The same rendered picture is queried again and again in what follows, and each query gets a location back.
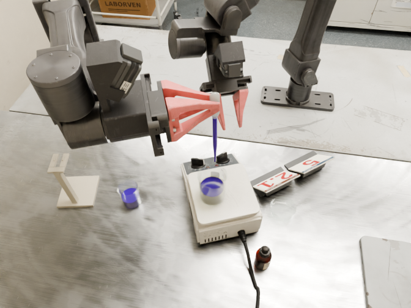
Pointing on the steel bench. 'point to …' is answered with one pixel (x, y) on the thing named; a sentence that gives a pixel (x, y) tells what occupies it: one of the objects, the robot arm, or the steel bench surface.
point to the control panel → (208, 162)
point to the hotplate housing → (203, 234)
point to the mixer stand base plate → (386, 272)
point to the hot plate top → (231, 198)
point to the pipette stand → (73, 186)
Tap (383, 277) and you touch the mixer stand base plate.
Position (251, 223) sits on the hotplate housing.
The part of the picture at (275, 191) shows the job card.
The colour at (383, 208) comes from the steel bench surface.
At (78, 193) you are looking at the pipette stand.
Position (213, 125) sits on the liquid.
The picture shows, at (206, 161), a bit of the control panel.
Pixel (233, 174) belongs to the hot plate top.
